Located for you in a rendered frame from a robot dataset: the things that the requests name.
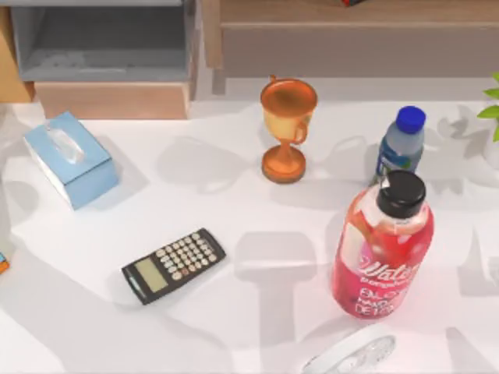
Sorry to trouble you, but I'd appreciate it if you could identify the bronze trophy cup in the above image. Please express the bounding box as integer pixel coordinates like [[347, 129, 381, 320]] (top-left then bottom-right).
[[260, 74, 319, 185]]

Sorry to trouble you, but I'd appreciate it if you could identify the black calculator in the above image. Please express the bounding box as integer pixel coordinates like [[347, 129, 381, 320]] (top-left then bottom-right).
[[121, 228, 228, 306]]

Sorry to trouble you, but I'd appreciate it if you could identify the red bottle with black cap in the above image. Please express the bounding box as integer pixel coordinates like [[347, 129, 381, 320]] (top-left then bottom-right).
[[331, 169, 435, 321]]

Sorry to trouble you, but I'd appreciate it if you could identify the blue capped water bottle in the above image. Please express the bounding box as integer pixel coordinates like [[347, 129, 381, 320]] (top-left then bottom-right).
[[373, 105, 427, 187]]

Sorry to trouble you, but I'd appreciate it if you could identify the pale wooden drawer front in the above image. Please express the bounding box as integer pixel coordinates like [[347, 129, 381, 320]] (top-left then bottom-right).
[[34, 80, 192, 120]]

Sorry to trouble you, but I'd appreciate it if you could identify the light blue tissue box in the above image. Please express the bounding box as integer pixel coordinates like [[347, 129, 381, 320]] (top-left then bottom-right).
[[23, 111, 119, 212]]

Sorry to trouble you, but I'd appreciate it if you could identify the wooden open shelf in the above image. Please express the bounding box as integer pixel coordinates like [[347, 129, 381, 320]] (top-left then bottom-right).
[[201, 0, 499, 96]]

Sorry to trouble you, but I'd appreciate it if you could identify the white tissue box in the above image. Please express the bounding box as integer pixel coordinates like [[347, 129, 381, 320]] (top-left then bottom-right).
[[300, 323, 397, 374]]

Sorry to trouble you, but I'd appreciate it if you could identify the green plant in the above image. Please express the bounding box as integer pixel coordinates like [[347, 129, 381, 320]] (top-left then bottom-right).
[[476, 72, 499, 143]]

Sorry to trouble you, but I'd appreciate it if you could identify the wooden cupboard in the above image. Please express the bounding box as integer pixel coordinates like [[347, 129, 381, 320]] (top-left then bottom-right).
[[0, 6, 37, 104]]

